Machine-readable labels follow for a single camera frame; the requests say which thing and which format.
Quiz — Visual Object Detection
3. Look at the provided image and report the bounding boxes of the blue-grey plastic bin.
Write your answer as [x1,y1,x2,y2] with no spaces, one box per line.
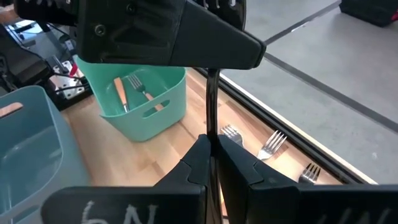
[0,85,91,224]

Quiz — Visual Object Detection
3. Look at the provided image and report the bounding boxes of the orange-handled fork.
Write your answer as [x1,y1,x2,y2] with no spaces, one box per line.
[257,129,288,161]
[127,73,165,112]
[220,124,245,147]
[113,77,131,113]

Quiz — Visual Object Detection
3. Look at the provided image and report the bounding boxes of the mint green plastic bin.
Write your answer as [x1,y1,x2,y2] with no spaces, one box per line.
[73,55,188,143]

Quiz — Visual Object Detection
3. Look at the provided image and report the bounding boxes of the black fork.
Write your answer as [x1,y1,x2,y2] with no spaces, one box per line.
[297,162,322,185]

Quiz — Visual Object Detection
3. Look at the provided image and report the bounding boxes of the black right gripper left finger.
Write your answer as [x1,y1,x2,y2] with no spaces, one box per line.
[42,134,212,224]

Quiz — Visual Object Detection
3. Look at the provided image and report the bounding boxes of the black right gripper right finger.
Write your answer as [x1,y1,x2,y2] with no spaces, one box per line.
[218,135,398,224]

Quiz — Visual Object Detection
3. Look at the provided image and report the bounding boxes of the black equipment case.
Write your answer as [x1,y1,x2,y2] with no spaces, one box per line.
[338,0,398,28]

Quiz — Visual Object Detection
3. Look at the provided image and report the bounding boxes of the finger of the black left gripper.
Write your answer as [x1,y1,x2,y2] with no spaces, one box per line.
[192,0,247,32]
[76,0,267,70]

